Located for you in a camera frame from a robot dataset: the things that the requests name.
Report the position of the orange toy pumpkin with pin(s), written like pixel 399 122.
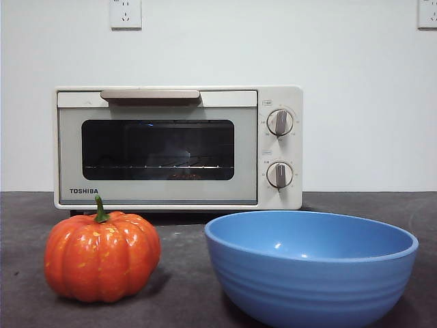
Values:
pixel 102 259

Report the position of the blue ribbed bowl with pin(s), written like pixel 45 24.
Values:
pixel 307 294

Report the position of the round beige oven knob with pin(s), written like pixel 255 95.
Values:
pixel 280 175
pixel 280 122

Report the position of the cream Toshiba toaster oven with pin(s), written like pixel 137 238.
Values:
pixel 297 102

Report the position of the white wall socket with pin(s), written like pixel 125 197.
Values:
pixel 125 15
pixel 428 15

